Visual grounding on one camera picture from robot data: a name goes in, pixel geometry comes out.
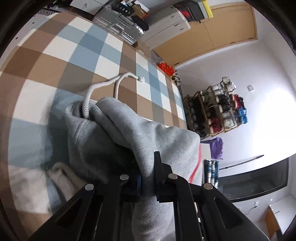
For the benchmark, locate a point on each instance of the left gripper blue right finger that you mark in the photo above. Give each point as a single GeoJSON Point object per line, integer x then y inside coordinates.
{"type": "Point", "coordinates": [201, 212]}

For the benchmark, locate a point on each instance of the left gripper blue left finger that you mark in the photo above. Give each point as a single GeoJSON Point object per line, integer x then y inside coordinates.
{"type": "Point", "coordinates": [93, 211]}

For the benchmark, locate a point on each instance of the grey hoodie with print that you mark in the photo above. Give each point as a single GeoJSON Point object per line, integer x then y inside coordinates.
{"type": "Point", "coordinates": [108, 139]}

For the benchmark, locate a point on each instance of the blue plaid cloth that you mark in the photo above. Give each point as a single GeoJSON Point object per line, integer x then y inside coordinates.
{"type": "Point", "coordinates": [211, 172]}

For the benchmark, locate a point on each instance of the purple bag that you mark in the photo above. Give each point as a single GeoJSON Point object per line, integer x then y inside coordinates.
{"type": "Point", "coordinates": [216, 148]}

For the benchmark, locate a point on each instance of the wooden shoe rack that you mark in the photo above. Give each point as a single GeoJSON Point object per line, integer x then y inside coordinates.
{"type": "Point", "coordinates": [214, 110]}

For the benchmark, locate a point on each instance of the orange plastic bag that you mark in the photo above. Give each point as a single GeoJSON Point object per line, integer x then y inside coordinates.
{"type": "Point", "coordinates": [169, 70]}

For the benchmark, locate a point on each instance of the silver aluminium suitcase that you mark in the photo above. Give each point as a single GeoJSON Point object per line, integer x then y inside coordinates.
{"type": "Point", "coordinates": [122, 26]}

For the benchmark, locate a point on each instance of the wooden door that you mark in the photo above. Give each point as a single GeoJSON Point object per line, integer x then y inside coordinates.
{"type": "Point", "coordinates": [231, 24]}

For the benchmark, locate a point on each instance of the stack of shoe boxes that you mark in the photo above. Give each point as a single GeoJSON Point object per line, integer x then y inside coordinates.
{"type": "Point", "coordinates": [194, 11]}

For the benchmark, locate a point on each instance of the wall light switch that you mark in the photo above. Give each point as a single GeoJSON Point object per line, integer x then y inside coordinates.
{"type": "Point", "coordinates": [250, 88]}

